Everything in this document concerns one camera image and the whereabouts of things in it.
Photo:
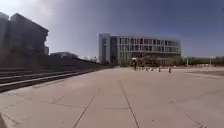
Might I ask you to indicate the row of bollards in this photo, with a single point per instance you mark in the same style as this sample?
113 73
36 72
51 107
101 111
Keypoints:
156 69

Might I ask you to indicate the pale concrete slab plaza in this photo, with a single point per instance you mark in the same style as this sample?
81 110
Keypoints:
133 96

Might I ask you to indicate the white glass-fronted building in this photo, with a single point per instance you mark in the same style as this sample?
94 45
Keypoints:
140 47

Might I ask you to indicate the row of green trees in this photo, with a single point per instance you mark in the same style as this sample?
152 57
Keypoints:
200 61

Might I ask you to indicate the person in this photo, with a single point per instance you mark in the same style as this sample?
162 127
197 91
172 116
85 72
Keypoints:
135 64

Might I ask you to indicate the wide concrete steps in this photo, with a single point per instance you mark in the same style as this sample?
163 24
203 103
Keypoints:
30 77

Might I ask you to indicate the low dark building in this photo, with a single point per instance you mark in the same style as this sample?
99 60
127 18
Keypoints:
63 55

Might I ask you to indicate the dark multi-storey building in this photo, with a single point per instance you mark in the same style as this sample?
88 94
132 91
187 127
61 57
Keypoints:
25 36

